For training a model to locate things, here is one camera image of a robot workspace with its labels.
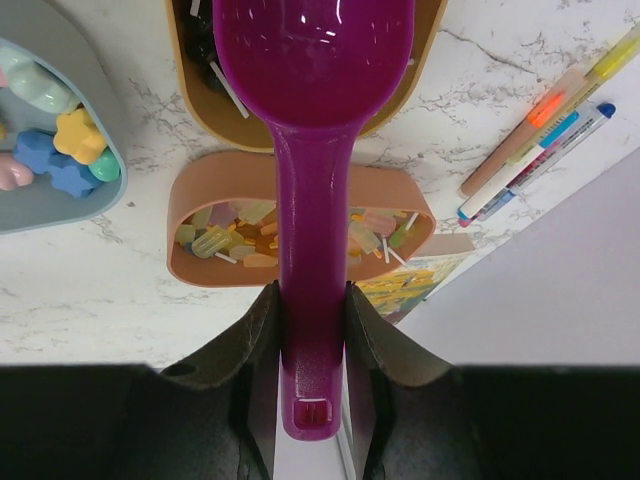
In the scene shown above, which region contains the yellow picture book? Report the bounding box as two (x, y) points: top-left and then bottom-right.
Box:
(358, 233), (475, 324)

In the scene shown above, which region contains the orange pen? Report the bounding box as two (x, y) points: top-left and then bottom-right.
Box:
(458, 26), (639, 220)

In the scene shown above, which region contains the tan tray of lollipops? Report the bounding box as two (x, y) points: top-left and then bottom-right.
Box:
(165, 1), (448, 153)

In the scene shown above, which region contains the magenta plastic scoop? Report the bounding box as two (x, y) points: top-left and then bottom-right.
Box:
(213, 1), (415, 441)

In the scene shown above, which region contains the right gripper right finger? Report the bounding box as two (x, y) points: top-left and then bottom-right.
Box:
(343, 282), (452, 479)

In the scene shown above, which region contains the blue tray of pastel candies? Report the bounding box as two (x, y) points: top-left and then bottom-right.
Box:
(1, 1), (128, 234)

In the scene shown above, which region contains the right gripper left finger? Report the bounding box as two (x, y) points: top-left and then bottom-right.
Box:
(161, 281), (280, 479)

